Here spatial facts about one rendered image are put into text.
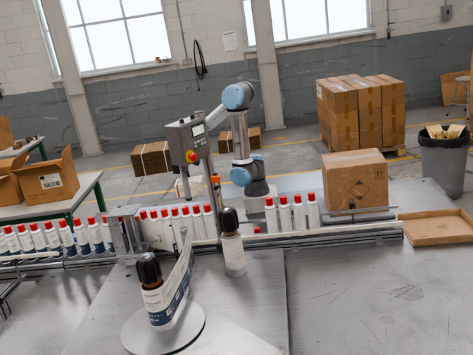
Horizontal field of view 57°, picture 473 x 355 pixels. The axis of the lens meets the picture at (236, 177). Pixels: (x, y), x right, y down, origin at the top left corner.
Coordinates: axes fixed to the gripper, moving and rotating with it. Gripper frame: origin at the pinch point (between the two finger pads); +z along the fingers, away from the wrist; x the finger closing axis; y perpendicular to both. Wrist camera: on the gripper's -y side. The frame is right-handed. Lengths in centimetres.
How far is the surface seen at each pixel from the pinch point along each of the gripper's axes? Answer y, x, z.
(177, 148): -8, 53, -36
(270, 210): -45, 58, -1
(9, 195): 151, -67, 10
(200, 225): -11, 56, 1
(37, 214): 121, -44, 21
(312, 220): -64, 59, 7
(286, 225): -51, 59, 7
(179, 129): -11, 54, -45
